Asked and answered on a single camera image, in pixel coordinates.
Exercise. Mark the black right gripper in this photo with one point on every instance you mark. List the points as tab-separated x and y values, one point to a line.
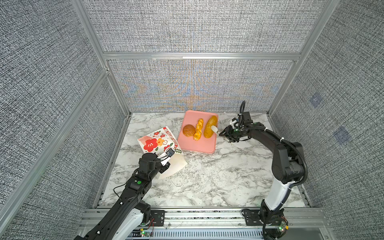
227	135

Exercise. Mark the round brown fake bun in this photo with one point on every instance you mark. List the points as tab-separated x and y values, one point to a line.
189	130

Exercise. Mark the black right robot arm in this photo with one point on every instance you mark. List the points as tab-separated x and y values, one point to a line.
288	165

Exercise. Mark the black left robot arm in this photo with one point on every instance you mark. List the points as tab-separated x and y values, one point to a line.
129	211

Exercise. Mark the yellow twisted fake bread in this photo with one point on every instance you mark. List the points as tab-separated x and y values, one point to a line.
199	128

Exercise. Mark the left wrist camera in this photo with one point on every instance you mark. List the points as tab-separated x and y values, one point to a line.
166	155

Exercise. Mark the metal tongs with white tips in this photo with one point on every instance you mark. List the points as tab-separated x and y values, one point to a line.
217	131

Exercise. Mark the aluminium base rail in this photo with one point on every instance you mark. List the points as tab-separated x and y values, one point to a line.
168	218

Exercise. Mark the pink plastic tray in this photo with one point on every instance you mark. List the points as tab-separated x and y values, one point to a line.
203	145

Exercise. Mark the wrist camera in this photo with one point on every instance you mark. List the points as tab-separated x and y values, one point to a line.
235	123
166	155

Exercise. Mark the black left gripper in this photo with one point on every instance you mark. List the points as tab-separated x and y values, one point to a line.
164	168

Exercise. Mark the white floral paper bag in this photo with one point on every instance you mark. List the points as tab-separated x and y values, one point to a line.
157	142

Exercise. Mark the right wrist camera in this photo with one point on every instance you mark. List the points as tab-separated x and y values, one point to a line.
235	123

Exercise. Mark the long orange fake bread loaf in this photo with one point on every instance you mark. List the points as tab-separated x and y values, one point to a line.
208	132

